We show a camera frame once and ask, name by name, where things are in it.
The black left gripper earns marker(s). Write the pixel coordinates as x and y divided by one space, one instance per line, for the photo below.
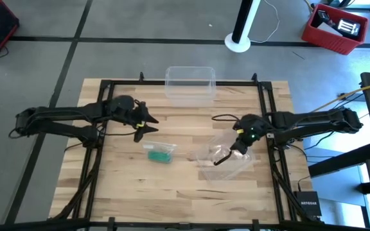
132 117

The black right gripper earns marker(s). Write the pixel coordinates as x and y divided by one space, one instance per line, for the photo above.
252 128

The clear plastic storage box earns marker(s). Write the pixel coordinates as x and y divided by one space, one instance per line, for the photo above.
189 83
223 167

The green elastic bandage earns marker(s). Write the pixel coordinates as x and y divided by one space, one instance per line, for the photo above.
160 156

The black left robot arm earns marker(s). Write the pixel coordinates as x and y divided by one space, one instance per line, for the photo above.
59 118

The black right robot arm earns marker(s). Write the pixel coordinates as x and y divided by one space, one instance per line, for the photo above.
313 123

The red plastic bin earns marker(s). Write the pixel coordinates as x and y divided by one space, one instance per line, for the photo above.
329 43

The small black device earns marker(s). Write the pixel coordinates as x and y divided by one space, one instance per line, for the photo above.
323 15

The black device with white stripes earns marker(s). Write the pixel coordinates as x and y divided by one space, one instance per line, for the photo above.
348 27

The black aluminium table frame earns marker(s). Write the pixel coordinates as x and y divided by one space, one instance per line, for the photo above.
230 83

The black Netgear network switch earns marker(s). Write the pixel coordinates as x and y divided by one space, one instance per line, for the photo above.
307 204

